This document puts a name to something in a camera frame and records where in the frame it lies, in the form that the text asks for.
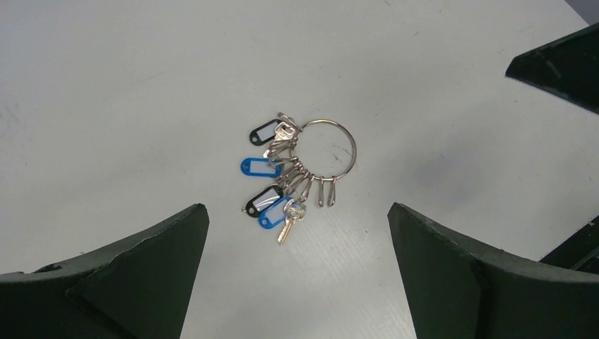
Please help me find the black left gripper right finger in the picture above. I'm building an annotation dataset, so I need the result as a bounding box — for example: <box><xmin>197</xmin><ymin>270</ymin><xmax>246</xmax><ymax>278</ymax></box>
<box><xmin>388</xmin><ymin>203</ymin><xmax>598</xmax><ymax>338</ymax></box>

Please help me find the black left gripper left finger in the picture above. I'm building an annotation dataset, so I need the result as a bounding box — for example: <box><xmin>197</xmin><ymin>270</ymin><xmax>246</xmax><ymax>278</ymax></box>
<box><xmin>1</xmin><ymin>203</ymin><xmax>210</xmax><ymax>338</ymax></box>

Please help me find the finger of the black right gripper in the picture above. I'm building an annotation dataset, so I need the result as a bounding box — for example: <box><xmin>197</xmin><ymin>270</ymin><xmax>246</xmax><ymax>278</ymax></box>
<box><xmin>505</xmin><ymin>23</ymin><xmax>598</xmax><ymax>114</ymax></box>

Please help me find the silver metal binder keyring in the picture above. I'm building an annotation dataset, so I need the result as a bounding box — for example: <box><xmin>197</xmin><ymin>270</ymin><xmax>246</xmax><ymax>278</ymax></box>
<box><xmin>261</xmin><ymin>112</ymin><xmax>358</xmax><ymax>208</ymax></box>

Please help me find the black metal base rail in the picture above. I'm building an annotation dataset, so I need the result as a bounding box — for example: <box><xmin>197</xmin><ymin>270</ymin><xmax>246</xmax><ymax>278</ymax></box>
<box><xmin>540</xmin><ymin>217</ymin><xmax>598</xmax><ymax>275</ymax></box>

